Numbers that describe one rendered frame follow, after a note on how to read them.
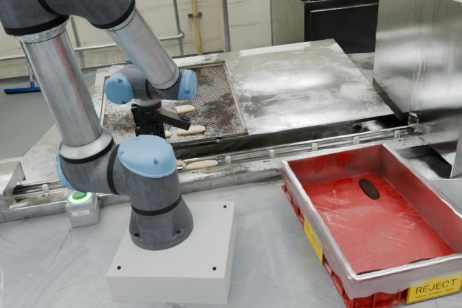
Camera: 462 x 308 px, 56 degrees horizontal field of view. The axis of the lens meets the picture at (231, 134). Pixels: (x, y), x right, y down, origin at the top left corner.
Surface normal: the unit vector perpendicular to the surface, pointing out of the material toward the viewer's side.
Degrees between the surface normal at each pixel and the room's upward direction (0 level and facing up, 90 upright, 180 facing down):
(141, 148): 8
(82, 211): 90
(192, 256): 0
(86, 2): 112
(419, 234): 0
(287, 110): 10
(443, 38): 90
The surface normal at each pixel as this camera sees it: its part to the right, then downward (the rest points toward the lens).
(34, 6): -0.16, 0.88
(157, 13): 0.15, 0.46
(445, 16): -0.98, 0.15
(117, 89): -0.25, 0.48
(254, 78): -0.05, -0.78
